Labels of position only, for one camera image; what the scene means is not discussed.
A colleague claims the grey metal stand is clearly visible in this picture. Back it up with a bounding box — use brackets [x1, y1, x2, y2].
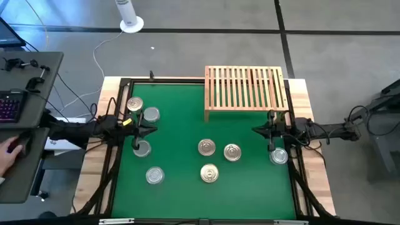
[343, 77, 400, 184]

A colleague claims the silver metal bracket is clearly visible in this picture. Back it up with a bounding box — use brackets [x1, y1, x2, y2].
[98, 217, 135, 225]
[272, 219, 309, 225]

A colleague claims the computer monitor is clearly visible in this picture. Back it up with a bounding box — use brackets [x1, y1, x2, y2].
[0, 17, 27, 49]

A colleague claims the black aluminium table frame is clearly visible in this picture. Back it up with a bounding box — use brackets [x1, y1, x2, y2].
[73, 76, 335, 219]

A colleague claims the black screw clamp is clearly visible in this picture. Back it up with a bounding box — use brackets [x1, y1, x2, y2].
[3, 57, 39, 72]
[25, 64, 51, 93]

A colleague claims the green table mat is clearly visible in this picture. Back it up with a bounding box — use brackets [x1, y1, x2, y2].
[111, 82, 297, 220]

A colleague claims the silver-lid tuna can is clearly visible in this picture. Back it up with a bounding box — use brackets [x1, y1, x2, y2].
[142, 106, 161, 124]
[269, 147, 289, 166]
[132, 139, 153, 158]
[145, 166, 166, 185]

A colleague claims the dark grey desk panel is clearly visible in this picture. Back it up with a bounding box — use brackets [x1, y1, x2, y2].
[0, 51, 65, 129]
[0, 127, 51, 204]

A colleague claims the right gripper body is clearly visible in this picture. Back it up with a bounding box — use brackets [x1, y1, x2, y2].
[267, 109, 288, 153]

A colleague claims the white tower fan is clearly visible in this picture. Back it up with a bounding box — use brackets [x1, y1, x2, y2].
[114, 0, 145, 34]

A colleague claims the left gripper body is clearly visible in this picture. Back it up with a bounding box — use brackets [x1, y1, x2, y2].
[124, 114, 142, 150]

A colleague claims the white power cable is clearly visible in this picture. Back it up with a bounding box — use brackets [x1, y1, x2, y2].
[58, 30, 124, 115]

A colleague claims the gold-lid seafood can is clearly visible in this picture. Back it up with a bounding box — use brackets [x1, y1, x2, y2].
[223, 143, 243, 163]
[126, 96, 145, 114]
[197, 138, 217, 157]
[199, 163, 220, 184]

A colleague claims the black backlit keyboard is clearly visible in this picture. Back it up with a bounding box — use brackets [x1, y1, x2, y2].
[0, 89, 26, 124]

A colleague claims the wooden slatted shelf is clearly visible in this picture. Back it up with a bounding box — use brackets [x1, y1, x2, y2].
[204, 65, 290, 123]

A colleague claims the black diagonal bar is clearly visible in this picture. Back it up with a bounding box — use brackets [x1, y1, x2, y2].
[39, 109, 56, 126]

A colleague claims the person's hand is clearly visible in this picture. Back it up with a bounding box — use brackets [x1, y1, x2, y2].
[0, 136, 24, 178]

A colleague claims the white printed box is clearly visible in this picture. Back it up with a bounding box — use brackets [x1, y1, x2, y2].
[44, 117, 88, 156]

